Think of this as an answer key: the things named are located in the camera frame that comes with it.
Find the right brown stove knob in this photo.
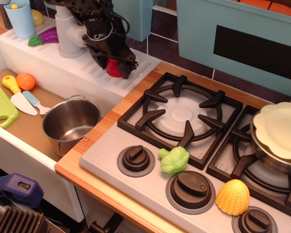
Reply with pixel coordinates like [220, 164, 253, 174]
[232, 206, 278, 233]

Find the right black burner grate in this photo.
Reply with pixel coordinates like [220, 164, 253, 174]
[206, 105, 291, 216]

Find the blue handled toy spatula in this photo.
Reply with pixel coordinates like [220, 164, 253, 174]
[22, 90, 51, 115]

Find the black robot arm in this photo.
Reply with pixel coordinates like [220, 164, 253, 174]
[45, 0, 138, 79]

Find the black burner grate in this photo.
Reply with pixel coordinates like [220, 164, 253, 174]
[117, 73, 243, 170]
[206, 105, 291, 216]

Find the green toy cutting board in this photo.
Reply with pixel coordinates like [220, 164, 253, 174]
[0, 87, 19, 129]

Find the left black burner grate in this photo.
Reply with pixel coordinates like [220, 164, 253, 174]
[117, 73, 243, 170]

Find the middle brown stove knob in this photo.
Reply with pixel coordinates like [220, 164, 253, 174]
[165, 171, 216, 215]

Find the light blue plastic cup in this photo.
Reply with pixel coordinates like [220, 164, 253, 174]
[4, 0, 35, 39]

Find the dark oven door handle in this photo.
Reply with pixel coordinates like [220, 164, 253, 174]
[89, 213, 123, 233]

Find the teal toy microwave cabinet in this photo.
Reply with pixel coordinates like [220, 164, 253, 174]
[177, 0, 291, 96]

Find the white toy faucet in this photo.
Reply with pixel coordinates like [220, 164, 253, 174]
[55, 6, 86, 59]

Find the orange toy fruit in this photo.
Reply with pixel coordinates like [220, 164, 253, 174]
[16, 74, 36, 91]

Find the yellow toy lemon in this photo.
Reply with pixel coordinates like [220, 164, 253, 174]
[31, 9, 44, 27]

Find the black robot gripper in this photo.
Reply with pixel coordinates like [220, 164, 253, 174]
[82, 18, 137, 79]

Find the brown stove knob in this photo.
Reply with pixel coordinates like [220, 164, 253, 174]
[165, 171, 216, 215]
[232, 206, 278, 233]
[117, 145, 155, 178]

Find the stainless steel pot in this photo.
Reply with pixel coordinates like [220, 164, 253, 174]
[42, 95, 101, 156]

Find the green toy broccoli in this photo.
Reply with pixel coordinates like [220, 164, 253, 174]
[158, 146, 190, 174]

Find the blue plastic clamp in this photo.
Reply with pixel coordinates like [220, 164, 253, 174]
[0, 173, 44, 208]

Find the left brown stove knob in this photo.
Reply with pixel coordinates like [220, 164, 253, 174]
[117, 145, 155, 178]

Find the yellow handled toy knife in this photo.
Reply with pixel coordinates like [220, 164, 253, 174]
[2, 75, 38, 116]

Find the teal cabinet left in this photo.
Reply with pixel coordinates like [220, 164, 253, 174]
[113, 0, 155, 42]

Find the yellow toy corn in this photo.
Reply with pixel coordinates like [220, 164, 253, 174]
[215, 179, 250, 216]

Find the black ribbed heat sink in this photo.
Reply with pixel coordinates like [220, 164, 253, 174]
[0, 209, 50, 233]

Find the purple toy eggplant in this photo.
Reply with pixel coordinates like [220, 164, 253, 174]
[28, 27, 59, 47]

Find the steel pan on burner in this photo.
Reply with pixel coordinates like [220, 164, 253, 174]
[250, 111, 291, 176]

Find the pale yellow flower plate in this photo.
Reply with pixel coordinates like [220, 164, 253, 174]
[253, 102, 291, 160]

